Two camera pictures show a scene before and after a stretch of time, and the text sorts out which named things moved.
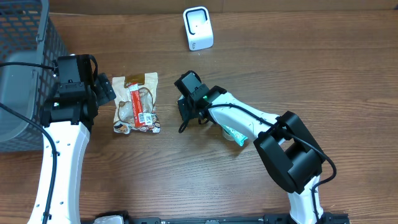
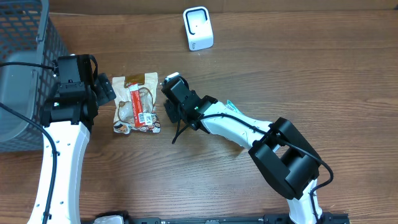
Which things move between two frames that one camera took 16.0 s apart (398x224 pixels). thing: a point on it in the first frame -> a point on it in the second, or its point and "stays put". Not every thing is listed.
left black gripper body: [103, 91] stays put
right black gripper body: [186, 107] -> [176, 112]
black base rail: [89, 218] stays put
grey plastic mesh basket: [28, 35] stays put
